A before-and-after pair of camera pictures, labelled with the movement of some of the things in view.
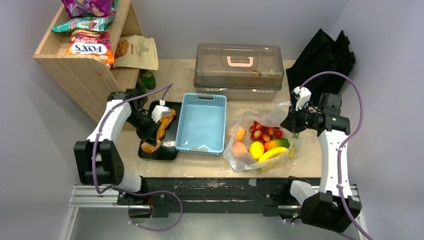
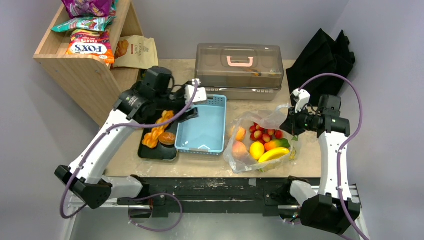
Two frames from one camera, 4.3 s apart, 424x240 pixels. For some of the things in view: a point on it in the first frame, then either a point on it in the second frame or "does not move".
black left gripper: x=149 y=135 → x=184 y=106
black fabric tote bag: x=321 y=54 does not move
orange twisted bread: x=165 y=121 does not move
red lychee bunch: x=260 y=132 does not move
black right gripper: x=293 y=119 does not move
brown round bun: x=148 y=148 → x=167 y=138
